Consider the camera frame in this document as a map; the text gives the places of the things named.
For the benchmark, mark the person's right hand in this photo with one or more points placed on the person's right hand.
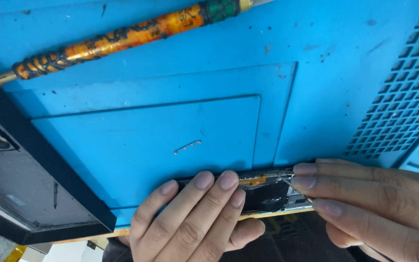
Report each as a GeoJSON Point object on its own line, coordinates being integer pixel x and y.
{"type": "Point", "coordinates": [387, 211]}

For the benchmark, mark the yellow object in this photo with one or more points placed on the yellow object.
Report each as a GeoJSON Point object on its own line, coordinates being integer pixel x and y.
{"type": "Point", "coordinates": [15, 254]}

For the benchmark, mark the blue silicone repair mat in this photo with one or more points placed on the blue silicone repair mat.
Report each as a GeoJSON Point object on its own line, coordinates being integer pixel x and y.
{"type": "Point", "coordinates": [158, 120]}

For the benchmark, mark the black framed device housing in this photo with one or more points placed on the black framed device housing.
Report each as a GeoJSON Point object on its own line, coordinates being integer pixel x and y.
{"type": "Point", "coordinates": [31, 182]}

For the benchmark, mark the thin metal tweezers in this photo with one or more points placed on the thin metal tweezers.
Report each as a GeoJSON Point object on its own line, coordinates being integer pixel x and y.
{"type": "Point", "coordinates": [292, 186]}

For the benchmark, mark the small button flex strip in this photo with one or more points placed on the small button flex strip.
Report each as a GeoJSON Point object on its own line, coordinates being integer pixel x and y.
{"type": "Point", "coordinates": [187, 146]}

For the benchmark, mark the person's left hand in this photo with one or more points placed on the person's left hand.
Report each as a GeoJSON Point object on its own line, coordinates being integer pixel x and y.
{"type": "Point", "coordinates": [187, 225]}

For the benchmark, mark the person's dark clothing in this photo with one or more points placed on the person's dark clothing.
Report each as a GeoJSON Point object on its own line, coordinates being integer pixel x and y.
{"type": "Point", "coordinates": [296, 243]}

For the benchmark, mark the black smartphone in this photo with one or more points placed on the black smartphone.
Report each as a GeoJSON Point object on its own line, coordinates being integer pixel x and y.
{"type": "Point", "coordinates": [267, 196]}

